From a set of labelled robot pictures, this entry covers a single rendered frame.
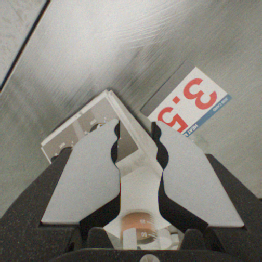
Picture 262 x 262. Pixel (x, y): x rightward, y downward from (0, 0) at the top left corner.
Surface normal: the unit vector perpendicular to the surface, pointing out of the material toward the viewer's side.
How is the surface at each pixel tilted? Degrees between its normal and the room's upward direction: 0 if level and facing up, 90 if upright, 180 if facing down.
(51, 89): 0
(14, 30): 0
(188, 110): 40
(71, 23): 0
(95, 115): 30
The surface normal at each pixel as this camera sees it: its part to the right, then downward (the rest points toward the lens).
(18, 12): 0.05, 0.51
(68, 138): -0.25, 0.11
